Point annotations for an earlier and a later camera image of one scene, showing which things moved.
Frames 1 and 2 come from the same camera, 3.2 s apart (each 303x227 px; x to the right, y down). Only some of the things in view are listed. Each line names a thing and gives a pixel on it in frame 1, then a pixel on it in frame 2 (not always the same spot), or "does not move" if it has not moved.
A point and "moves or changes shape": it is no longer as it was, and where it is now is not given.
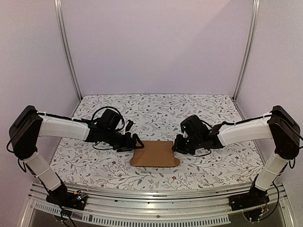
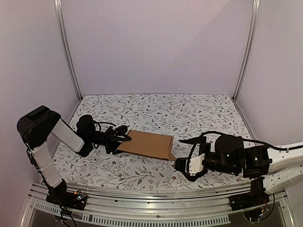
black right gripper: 179,144 → 203,150
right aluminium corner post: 256,6 does not move
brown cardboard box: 155,153 moves or changes shape
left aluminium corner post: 57,4 does not move
